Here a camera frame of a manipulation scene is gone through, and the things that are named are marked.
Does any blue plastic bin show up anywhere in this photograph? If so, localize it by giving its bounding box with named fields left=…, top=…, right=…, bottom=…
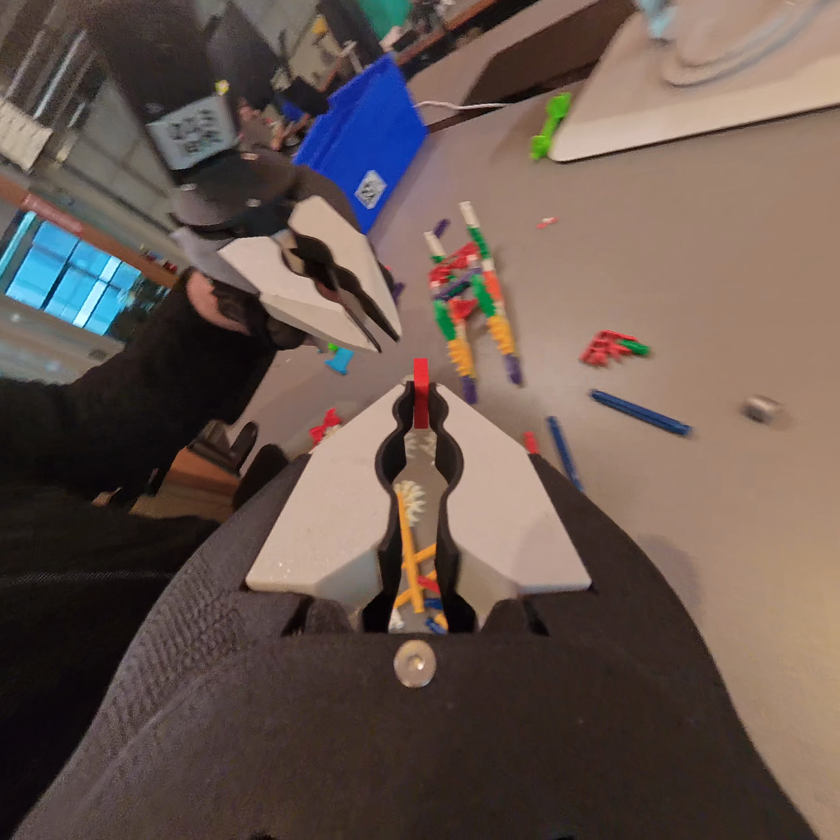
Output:
left=292, top=56, right=429, bottom=236

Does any colourful toy construction model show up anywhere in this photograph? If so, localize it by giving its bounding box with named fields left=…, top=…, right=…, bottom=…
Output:
left=423, top=200, right=526, bottom=404

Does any pile of colourful toy rods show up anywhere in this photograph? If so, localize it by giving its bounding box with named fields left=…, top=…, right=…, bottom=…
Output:
left=387, top=486, right=450, bottom=634

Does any silver monitor stand base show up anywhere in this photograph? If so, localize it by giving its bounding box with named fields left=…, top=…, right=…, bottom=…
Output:
left=548, top=0, right=840, bottom=163

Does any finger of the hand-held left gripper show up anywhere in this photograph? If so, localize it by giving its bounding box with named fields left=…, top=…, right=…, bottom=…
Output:
left=287, top=194, right=404, bottom=343
left=218, top=231, right=383, bottom=354

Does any lime green toy piece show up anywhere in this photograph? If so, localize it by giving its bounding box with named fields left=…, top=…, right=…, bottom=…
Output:
left=530, top=93, right=572, bottom=160

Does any person's left hand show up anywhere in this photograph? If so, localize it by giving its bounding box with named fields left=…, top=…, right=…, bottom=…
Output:
left=185, top=270, right=311, bottom=350

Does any person's left forearm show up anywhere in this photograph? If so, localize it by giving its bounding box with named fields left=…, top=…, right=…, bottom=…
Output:
left=0, top=295, right=277, bottom=513

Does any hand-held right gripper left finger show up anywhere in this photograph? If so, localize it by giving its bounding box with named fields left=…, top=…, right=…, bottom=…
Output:
left=246, top=382, right=416, bottom=593

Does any window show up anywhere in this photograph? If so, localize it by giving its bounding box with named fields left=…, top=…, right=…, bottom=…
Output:
left=0, top=210, right=165, bottom=339

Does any person's black clothing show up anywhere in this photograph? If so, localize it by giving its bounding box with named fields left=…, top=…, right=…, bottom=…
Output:
left=0, top=479, right=221, bottom=840

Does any dark brown desk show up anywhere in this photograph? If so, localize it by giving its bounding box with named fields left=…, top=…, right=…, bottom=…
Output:
left=407, top=0, right=634, bottom=132

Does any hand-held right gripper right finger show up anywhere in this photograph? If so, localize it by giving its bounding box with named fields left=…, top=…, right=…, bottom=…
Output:
left=428, top=382, right=593, bottom=594

